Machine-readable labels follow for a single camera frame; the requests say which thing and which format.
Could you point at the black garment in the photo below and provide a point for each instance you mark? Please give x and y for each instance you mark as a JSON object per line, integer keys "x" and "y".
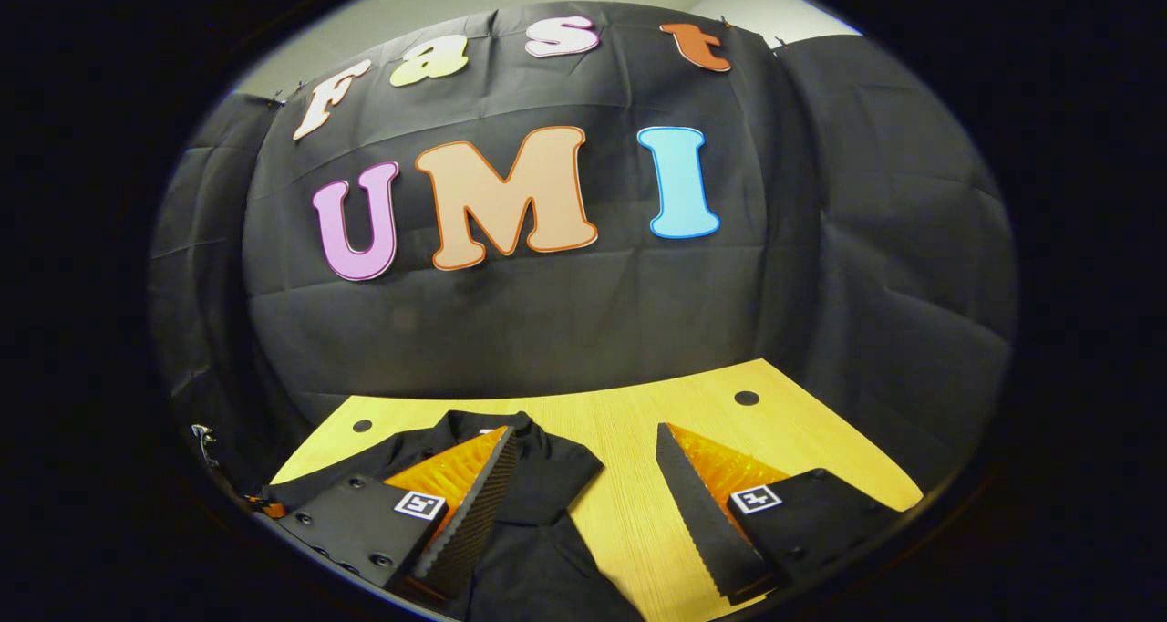
{"x": 547, "y": 476}

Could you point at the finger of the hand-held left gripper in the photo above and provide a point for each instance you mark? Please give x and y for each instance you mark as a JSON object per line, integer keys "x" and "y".
{"x": 268, "y": 509}

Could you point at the black backdrop cloth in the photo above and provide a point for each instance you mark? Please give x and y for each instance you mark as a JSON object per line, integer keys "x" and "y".
{"x": 547, "y": 330}

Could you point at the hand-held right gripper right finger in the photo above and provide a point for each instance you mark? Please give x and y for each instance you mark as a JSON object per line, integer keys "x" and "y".
{"x": 702, "y": 522}

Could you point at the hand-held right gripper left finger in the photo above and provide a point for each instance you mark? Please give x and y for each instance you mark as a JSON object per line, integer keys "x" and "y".
{"x": 474, "y": 522}

